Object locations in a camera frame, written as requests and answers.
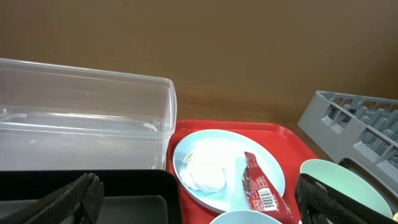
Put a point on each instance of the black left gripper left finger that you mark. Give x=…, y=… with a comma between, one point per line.
x=77, y=202

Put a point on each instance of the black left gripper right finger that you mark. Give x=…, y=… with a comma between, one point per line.
x=319, y=203

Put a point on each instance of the mint green bowl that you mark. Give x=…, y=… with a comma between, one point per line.
x=346, y=182

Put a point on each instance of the red snack wrapper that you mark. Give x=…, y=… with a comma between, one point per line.
x=261, y=194

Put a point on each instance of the light blue bowl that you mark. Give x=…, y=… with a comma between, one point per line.
x=244, y=217

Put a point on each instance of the light blue plate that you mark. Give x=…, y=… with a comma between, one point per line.
x=226, y=148

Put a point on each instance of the white napkin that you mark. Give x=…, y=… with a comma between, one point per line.
x=204, y=171

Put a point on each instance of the yellow plastic cup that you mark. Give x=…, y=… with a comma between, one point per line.
x=395, y=217

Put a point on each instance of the black food waste tray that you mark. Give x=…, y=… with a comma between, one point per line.
x=130, y=196

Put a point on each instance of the grey dishwasher rack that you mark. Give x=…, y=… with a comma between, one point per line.
x=358, y=132

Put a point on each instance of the clear plastic waste bin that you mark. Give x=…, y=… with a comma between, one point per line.
x=56, y=117

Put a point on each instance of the red serving tray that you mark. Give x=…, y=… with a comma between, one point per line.
x=288, y=149

